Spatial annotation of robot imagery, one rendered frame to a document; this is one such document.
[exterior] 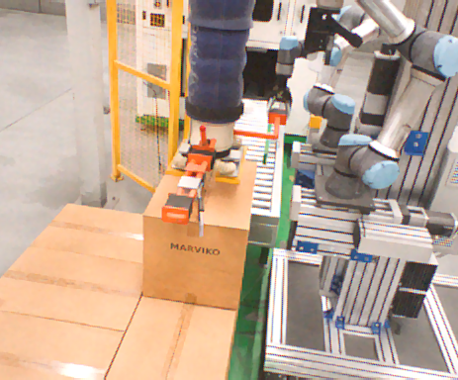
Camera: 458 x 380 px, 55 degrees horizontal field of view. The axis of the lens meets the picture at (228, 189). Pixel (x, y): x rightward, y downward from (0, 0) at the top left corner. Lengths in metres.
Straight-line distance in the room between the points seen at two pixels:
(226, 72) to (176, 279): 0.82
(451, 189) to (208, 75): 1.07
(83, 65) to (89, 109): 0.29
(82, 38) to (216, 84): 1.56
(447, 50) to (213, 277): 1.13
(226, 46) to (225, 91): 0.16
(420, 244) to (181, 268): 0.91
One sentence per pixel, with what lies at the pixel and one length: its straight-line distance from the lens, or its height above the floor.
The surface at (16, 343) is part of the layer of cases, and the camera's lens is 1.82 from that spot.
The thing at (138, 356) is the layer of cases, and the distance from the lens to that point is 1.70.
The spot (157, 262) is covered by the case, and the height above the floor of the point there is 0.73.
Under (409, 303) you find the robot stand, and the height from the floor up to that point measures 0.37.
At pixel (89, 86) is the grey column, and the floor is 0.96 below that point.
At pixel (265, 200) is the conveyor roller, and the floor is 0.53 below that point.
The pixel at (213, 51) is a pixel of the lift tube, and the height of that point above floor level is 1.52.
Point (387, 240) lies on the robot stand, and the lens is 1.74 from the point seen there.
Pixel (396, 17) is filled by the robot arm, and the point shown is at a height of 1.69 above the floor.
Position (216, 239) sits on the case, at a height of 0.88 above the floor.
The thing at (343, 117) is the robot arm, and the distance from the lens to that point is 2.16.
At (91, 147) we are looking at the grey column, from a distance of 3.27.
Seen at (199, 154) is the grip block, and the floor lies 1.20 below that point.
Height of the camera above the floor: 1.84
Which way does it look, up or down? 29 degrees down
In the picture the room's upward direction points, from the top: 6 degrees clockwise
